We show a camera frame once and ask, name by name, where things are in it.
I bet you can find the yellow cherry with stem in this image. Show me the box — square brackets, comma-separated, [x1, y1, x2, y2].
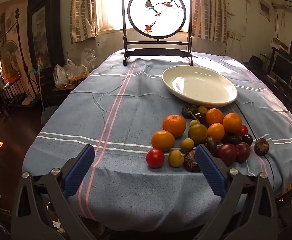
[189, 110, 201, 128]

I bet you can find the bird painting table screen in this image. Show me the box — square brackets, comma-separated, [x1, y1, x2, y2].
[121, 0, 195, 67]

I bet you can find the bright window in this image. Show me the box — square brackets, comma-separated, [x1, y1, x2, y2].
[95, 0, 199, 35]

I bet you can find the clear plastic bag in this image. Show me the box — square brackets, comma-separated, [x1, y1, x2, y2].
[82, 48, 96, 73]

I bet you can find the dark purple passion fruit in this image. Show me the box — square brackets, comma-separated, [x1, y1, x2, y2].
[205, 136, 218, 157]
[222, 131, 242, 145]

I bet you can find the small dark plum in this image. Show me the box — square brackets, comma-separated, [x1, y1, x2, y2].
[241, 133, 253, 146]
[194, 113, 207, 125]

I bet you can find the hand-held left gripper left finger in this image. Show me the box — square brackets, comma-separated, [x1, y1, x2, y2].
[11, 144, 96, 240]

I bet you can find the metal coat stand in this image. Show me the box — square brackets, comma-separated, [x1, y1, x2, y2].
[14, 8, 40, 105]

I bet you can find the yellow plum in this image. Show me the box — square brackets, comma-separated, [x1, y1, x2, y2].
[168, 149, 185, 168]
[180, 138, 195, 153]

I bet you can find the grey bin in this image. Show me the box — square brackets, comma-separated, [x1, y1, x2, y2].
[41, 105, 59, 125]

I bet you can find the green mop handle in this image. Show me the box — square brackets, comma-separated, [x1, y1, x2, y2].
[28, 65, 46, 110]

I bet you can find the small orange fruit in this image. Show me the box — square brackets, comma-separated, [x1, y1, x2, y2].
[188, 124, 208, 144]

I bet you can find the grey checked curtain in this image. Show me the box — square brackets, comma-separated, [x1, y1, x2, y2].
[69, 0, 98, 43]
[192, 0, 227, 43]

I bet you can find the red plum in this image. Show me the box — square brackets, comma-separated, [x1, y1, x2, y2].
[217, 143, 237, 167]
[235, 142, 251, 164]

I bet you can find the blue striped tablecloth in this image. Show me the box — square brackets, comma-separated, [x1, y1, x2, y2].
[22, 49, 292, 233]

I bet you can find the computer monitor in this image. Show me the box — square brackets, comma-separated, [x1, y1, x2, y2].
[271, 54, 292, 85]

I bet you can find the standing fan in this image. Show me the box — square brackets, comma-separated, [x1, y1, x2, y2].
[1, 40, 20, 64]

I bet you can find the white oval plate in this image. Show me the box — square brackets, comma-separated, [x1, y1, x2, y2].
[162, 65, 238, 107]

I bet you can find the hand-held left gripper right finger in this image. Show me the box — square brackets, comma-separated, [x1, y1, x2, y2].
[193, 144, 279, 240]

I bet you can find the orange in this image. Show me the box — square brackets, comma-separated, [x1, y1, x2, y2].
[151, 130, 175, 152]
[205, 108, 224, 127]
[162, 114, 187, 137]
[222, 113, 243, 133]
[207, 123, 225, 142]

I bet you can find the white plastic bag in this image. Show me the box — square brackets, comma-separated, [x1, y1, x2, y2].
[54, 59, 86, 85]

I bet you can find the wall vent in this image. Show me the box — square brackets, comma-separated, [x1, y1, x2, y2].
[258, 0, 271, 22]

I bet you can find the dark framed painting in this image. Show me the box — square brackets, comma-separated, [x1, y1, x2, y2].
[27, 0, 63, 70]

